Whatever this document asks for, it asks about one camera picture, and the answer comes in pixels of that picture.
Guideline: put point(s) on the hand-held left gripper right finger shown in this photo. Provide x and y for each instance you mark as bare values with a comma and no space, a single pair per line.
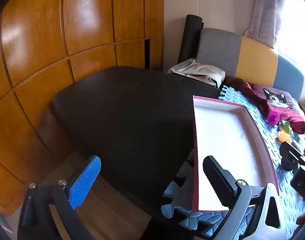
217,177

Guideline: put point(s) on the dark red quilted cloth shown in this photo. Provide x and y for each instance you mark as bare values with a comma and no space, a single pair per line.
233,80

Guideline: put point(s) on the magenta toy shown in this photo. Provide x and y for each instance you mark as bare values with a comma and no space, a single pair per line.
273,117

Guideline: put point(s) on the cat print pillow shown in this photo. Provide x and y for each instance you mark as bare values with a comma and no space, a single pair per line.
277,98

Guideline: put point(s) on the white cloth bag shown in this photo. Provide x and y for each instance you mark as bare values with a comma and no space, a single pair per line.
200,71

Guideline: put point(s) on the window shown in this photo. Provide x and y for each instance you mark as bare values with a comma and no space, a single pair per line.
297,30

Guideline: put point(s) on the grey yellow blue headboard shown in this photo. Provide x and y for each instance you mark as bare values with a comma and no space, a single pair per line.
255,57

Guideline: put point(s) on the black rolled mat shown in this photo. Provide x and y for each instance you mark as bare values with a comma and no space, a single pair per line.
190,40

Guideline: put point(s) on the white tray with pink rim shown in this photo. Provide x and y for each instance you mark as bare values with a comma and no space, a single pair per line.
222,135

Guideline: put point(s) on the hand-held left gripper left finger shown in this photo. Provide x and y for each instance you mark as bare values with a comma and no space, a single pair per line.
85,182

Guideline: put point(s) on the wooden wardrobe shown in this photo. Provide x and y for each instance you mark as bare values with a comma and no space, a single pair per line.
42,42

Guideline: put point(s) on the green toy with white plug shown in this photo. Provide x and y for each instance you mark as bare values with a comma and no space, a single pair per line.
284,125

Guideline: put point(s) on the orange toy boat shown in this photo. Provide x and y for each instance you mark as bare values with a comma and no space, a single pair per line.
283,137

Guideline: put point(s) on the pale pink curtain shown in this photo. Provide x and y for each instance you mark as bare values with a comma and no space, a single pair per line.
265,12

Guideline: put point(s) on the blue foam puzzle mat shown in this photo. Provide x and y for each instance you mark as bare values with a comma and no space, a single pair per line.
256,113

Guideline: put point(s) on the maroon blanket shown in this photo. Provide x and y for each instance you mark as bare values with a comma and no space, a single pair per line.
257,97

